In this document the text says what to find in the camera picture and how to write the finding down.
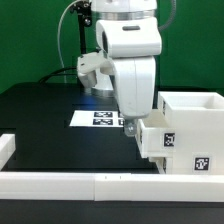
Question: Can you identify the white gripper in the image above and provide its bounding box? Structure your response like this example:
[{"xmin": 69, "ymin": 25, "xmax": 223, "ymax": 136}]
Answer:
[{"xmin": 113, "ymin": 56, "xmax": 156, "ymax": 136}]

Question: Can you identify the white drawer tray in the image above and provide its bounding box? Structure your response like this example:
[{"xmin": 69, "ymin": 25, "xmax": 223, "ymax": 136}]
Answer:
[{"xmin": 135, "ymin": 109, "xmax": 175, "ymax": 158}]

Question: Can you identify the white drawer cabinet box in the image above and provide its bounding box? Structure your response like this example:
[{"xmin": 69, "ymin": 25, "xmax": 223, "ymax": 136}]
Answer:
[{"xmin": 158, "ymin": 92, "xmax": 224, "ymax": 175}]

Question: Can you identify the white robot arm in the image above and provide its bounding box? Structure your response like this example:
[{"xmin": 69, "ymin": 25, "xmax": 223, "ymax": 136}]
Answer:
[{"xmin": 77, "ymin": 0, "xmax": 177, "ymax": 137}]

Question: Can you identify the white marker sheet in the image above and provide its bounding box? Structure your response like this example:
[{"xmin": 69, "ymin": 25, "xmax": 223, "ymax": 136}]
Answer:
[{"xmin": 70, "ymin": 110, "xmax": 124, "ymax": 127}]

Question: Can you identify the white front fence bar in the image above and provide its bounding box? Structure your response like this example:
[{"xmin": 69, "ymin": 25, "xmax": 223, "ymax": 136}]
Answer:
[{"xmin": 0, "ymin": 172, "xmax": 224, "ymax": 202}]

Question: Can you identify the white left fence block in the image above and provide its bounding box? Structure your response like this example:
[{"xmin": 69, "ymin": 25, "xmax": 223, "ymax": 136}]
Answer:
[{"xmin": 0, "ymin": 134, "xmax": 16, "ymax": 171}]

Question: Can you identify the grey cable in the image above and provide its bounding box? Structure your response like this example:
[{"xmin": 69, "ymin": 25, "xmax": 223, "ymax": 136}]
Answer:
[{"xmin": 56, "ymin": 0, "xmax": 88, "ymax": 69}]

